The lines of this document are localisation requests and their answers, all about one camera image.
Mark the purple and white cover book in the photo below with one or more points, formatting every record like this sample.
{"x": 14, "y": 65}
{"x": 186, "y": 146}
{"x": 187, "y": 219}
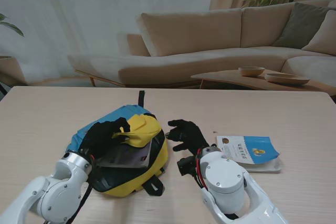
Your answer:
{"x": 126, "y": 157}

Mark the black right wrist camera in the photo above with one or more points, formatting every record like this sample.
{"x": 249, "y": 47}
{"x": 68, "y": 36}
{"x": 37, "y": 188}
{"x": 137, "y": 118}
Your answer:
{"x": 186, "y": 166}

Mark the blue and yellow school bag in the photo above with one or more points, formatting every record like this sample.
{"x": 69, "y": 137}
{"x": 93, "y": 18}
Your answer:
{"x": 147, "y": 129}

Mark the small deep wooden bowl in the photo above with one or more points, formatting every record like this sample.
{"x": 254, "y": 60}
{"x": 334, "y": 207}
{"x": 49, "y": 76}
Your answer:
{"x": 251, "y": 71}

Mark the beige sofa cushion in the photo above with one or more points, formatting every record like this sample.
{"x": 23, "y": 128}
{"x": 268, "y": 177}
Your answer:
{"x": 324, "y": 40}

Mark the blue and white cover book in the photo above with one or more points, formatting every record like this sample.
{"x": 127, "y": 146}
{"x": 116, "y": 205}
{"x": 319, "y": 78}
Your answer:
{"x": 249, "y": 151}

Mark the green plant with long leaves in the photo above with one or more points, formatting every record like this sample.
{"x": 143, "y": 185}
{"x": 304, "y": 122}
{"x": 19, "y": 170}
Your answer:
{"x": 13, "y": 28}

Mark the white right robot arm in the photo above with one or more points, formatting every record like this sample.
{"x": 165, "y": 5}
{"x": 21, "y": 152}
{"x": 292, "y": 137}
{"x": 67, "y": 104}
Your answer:
{"x": 231, "y": 190}

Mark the beige plant pot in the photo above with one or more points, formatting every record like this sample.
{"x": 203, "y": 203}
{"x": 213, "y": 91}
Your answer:
{"x": 10, "y": 70}

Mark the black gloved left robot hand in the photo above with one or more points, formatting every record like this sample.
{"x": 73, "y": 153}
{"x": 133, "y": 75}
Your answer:
{"x": 101, "y": 136}

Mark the beige corner sofa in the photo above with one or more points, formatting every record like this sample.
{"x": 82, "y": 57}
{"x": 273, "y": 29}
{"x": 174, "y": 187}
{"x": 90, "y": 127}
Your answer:
{"x": 197, "y": 51}

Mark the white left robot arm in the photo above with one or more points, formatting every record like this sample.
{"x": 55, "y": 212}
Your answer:
{"x": 52, "y": 195}

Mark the low wooden coffee table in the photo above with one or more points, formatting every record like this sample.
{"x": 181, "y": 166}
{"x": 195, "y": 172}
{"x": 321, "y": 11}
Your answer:
{"x": 236, "y": 79}

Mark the grey sofa cushion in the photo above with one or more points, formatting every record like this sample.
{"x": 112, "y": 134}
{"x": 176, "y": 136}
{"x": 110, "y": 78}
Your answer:
{"x": 302, "y": 27}

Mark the white sheer curtain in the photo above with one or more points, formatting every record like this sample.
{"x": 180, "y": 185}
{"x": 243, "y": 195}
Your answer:
{"x": 92, "y": 11}

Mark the wide shallow wooden dish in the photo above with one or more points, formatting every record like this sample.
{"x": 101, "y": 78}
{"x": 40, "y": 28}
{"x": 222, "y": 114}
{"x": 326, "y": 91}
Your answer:
{"x": 286, "y": 79}

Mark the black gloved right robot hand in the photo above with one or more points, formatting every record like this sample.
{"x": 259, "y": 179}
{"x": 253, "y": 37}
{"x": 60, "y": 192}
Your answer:
{"x": 191, "y": 136}

